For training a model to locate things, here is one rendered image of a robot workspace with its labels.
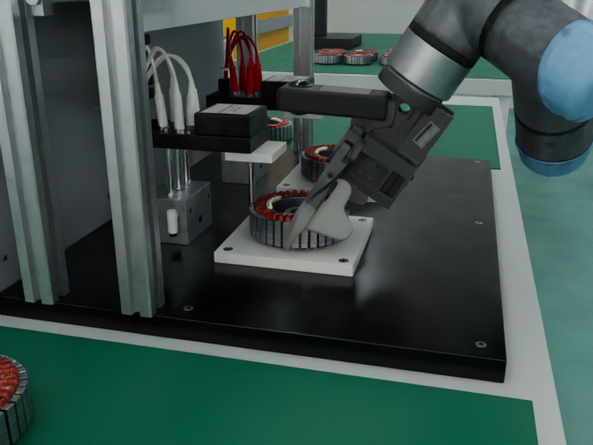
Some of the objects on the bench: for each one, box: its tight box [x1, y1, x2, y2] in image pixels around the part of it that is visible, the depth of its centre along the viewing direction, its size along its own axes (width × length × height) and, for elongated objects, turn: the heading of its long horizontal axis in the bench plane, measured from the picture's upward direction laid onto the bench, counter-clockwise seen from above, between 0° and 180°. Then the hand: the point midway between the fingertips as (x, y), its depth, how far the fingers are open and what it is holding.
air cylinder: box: [221, 152, 268, 185], centre depth 100 cm, size 5×8×6 cm
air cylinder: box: [156, 180, 212, 245], centre depth 78 cm, size 5×8×6 cm
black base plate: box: [0, 147, 507, 383], centre depth 87 cm, size 47×64×2 cm
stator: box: [249, 190, 349, 250], centre depth 74 cm, size 11×11×4 cm
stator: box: [301, 143, 344, 182], centre depth 96 cm, size 11×11×4 cm
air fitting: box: [167, 209, 178, 237], centre depth 74 cm, size 1×1×3 cm
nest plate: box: [214, 215, 374, 276], centre depth 75 cm, size 15×15×1 cm
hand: (296, 222), depth 75 cm, fingers closed on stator, 13 cm apart
